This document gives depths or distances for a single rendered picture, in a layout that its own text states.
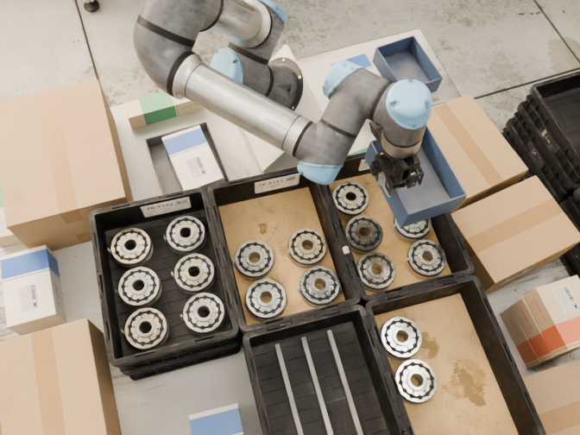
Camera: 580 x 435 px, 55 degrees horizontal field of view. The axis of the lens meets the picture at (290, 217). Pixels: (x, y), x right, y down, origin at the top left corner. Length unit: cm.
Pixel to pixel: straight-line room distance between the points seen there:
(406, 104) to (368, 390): 74
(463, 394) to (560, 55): 228
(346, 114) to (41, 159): 92
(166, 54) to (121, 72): 184
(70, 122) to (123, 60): 135
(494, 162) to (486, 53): 155
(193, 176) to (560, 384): 110
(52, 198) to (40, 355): 40
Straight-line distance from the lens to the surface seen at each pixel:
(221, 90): 106
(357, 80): 99
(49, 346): 146
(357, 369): 141
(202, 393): 152
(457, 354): 148
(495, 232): 160
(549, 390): 152
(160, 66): 111
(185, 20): 111
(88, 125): 165
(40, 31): 323
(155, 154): 179
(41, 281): 159
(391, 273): 146
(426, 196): 133
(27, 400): 145
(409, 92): 96
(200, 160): 165
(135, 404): 154
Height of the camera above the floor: 220
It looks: 65 degrees down
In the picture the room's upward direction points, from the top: 7 degrees clockwise
